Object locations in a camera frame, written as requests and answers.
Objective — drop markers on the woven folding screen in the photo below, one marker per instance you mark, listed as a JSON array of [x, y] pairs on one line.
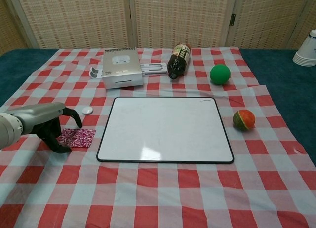
[[74, 15]]

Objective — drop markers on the dark brown drink bottle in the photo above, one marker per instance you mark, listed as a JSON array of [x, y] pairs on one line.
[[179, 61]]

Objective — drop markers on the teal table cover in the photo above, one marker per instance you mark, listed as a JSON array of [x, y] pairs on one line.
[[284, 70]]

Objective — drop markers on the white folding stand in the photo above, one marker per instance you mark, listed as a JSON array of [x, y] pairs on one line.
[[154, 68]]

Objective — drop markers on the brass screen hinge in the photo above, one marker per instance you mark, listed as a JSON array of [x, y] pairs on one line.
[[232, 19]]

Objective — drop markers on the small white round disc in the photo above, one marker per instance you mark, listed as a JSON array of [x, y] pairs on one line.
[[87, 110]]

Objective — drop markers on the orange and green pumpkin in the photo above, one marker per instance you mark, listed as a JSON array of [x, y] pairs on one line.
[[244, 120]]

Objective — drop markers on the green ball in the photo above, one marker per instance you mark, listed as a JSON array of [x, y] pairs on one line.
[[220, 74]]

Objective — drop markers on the white board with black rim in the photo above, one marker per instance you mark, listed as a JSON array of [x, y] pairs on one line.
[[165, 129]]

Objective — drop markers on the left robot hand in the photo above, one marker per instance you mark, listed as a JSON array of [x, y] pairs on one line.
[[42, 114]]

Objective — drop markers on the silver cardboard box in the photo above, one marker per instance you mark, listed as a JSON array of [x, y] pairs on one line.
[[121, 68]]

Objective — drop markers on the stack of white paper cups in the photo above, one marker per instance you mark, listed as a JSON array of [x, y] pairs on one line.
[[306, 51]]

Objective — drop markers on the red white checkered tablecloth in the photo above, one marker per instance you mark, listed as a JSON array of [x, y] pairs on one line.
[[158, 188]]

